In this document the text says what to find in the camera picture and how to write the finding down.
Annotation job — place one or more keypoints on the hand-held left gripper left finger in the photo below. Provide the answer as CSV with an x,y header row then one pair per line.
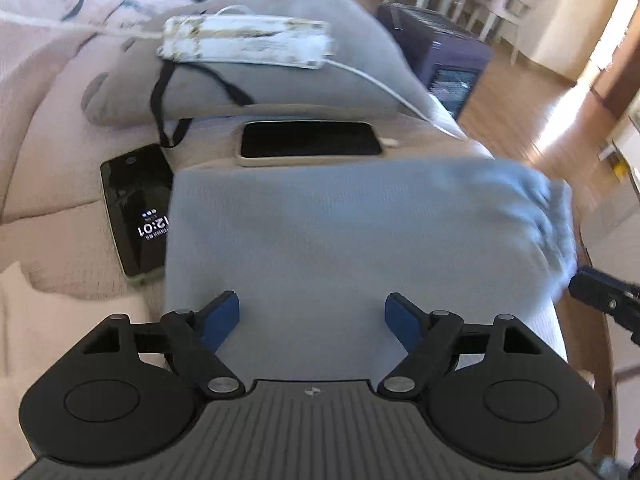
x,y
220,317

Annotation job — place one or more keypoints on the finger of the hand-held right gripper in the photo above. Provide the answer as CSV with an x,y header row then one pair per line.
x,y
605,295

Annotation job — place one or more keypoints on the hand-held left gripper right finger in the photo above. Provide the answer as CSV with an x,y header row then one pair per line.
x,y
402,322

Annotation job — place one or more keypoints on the light blue sweater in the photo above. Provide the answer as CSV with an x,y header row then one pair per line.
x,y
325,235

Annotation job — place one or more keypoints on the cream sweatshirt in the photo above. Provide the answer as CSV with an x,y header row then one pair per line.
x,y
15,282

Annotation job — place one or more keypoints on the smartphone in green case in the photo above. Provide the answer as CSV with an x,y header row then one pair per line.
x,y
130,200

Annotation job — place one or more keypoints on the white television cabinet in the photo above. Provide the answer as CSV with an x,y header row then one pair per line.
x,y
631,135

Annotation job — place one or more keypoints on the smartphone in beige case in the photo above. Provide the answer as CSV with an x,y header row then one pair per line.
x,y
310,140

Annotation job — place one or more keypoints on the sofa with white cover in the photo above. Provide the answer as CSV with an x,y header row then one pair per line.
x,y
50,160

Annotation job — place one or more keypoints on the grey cushion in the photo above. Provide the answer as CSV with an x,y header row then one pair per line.
x,y
300,85

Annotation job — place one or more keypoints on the white power strip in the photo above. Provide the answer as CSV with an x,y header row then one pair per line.
x,y
240,40

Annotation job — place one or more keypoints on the dark electric heater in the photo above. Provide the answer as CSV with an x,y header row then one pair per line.
x,y
440,45

